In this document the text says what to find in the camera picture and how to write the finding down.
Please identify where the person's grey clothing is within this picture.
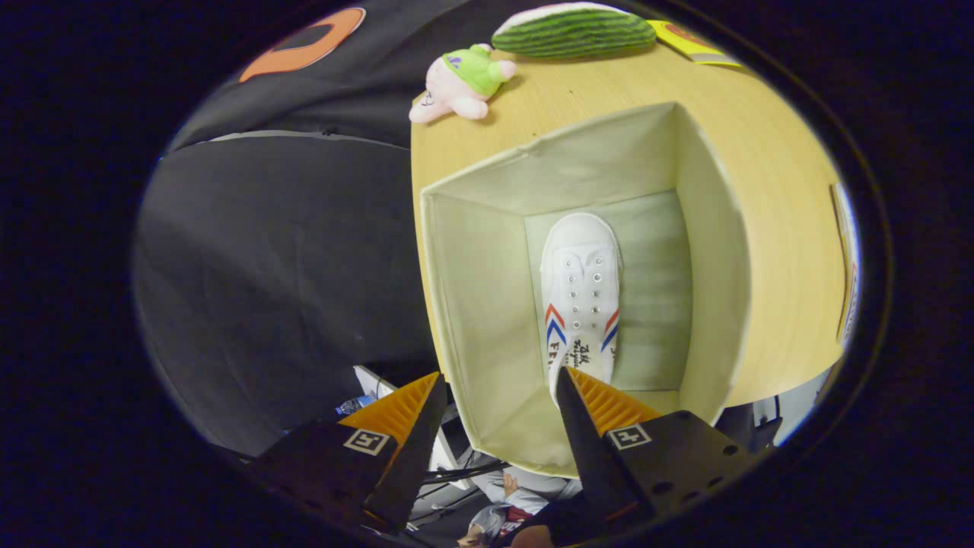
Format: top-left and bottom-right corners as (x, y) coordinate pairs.
(466, 468), (587, 548)

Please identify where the pink plush toy green hat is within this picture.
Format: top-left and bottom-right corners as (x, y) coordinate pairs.
(409, 43), (518, 125)

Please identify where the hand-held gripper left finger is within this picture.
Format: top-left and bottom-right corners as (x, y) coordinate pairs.
(255, 371), (448, 534)

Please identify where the yellow book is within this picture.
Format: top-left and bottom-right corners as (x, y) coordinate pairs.
(647, 19), (743, 69)

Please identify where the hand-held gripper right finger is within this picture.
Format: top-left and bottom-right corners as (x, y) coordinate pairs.
(555, 365), (762, 534)

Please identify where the white panel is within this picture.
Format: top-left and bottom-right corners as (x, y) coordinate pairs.
(352, 364), (398, 403)

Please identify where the watermelon slice plush toy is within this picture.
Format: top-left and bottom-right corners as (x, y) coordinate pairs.
(491, 2), (657, 60)

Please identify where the cream fabric storage box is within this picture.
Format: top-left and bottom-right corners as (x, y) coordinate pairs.
(419, 101), (754, 479)

